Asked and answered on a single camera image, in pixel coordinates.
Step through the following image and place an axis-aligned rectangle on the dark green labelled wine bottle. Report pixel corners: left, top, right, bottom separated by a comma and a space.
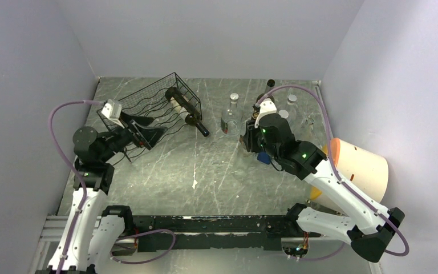
165, 87, 210, 137

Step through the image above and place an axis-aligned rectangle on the square black-capped liquor bottle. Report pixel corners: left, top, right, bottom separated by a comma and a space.
240, 110, 262, 153

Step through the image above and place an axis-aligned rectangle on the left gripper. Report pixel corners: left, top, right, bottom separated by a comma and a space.
99, 111, 168, 162

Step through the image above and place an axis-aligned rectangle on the clear bottle red label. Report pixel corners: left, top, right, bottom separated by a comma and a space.
298, 117, 317, 143

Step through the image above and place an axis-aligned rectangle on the blue liquid glass bottle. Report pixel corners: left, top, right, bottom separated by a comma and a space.
257, 110, 290, 166

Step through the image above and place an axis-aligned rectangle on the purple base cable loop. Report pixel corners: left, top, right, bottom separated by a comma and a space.
108, 228, 177, 265

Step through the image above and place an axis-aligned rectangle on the cream drum orange lid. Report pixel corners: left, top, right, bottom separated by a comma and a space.
330, 138, 389, 203

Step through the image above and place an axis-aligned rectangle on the clear round silver-capped bottle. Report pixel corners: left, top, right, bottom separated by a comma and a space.
220, 93, 243, 137

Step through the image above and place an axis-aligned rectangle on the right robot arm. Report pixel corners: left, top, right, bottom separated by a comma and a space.
242, 113, 405, 263

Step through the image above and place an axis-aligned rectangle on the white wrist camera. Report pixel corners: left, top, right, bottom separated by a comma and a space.
254, 98, 277, 128
100, 99, 125, 128

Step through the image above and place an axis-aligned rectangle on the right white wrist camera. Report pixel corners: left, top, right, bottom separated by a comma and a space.
254, 98, 277, 128

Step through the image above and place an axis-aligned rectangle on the black wire wine rack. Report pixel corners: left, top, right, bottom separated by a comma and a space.
98, 72, 203, 150

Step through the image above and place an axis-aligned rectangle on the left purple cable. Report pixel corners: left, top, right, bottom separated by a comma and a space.
48, 99, 108, 274

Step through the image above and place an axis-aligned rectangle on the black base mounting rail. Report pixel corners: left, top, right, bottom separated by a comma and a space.
133, 215, 306, 252

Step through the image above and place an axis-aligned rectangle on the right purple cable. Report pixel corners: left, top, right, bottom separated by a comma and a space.
257, 84, 410, 257

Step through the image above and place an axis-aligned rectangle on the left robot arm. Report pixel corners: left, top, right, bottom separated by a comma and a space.
42, 112, 167, 273

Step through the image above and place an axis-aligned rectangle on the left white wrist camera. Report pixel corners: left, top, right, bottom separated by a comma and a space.
100, 99, 125, 128

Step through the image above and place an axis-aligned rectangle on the tall dark wine bottle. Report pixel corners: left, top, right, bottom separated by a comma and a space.
255, 79, 275, 104

